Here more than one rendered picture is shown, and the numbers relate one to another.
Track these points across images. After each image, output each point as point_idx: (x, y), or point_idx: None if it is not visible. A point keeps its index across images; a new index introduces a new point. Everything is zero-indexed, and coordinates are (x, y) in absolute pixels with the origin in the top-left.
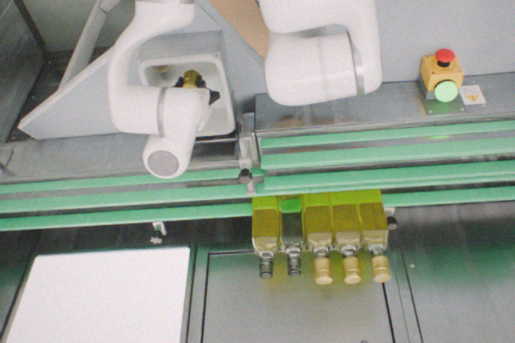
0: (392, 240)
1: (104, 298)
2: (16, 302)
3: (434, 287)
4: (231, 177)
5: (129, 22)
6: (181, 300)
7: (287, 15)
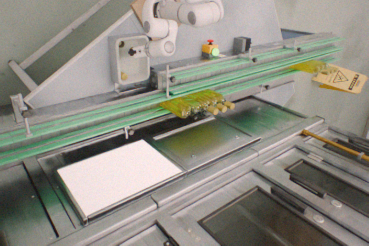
0: None
1: (117, 166)
2: (65, 186)
3: (240, 123)
4: (154, 97)
5: (20, 87)
6: (157, 152)
7: None
